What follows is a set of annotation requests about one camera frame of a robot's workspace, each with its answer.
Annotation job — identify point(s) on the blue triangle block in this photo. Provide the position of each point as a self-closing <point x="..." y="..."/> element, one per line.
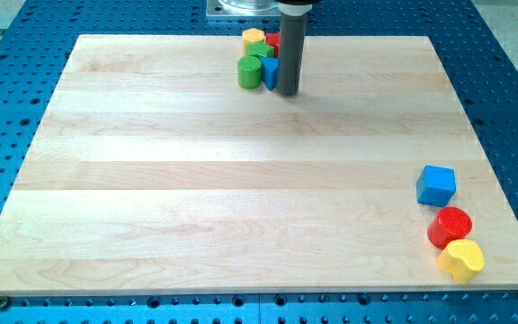
<point x="270" y="71"/>

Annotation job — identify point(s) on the blue cube block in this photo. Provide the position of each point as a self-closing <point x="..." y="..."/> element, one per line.
<point x="435" y="186"/>

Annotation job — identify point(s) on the green cylinder block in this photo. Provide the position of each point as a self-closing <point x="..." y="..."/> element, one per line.
<point x="249" y="72"/>

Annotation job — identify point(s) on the wooden board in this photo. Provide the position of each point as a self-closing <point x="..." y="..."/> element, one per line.
<point x="152" y="172"/>

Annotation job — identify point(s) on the yellow hexagon block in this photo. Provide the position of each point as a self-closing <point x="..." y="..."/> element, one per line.
<point x="251" y="36"/>

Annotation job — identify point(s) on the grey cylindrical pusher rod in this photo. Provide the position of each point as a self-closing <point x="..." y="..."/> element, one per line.
<point x="292" y="36"/>

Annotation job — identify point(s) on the white black tool collar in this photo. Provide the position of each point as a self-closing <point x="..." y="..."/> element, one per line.
<point x="295" y="7"/>

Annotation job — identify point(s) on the red cylinder block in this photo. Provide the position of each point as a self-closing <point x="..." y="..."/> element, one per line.
<point x="450" y="223"/>

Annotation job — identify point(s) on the yellow heart block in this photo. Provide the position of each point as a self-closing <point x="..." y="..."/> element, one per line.
<point x="463" y="259"/>

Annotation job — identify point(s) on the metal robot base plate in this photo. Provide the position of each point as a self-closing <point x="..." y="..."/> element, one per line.
<point x="241" y="8"/>

